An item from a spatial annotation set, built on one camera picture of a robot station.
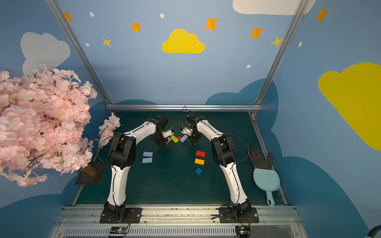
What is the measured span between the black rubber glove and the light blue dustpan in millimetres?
26

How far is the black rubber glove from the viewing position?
932mm

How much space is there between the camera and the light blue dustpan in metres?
0.84
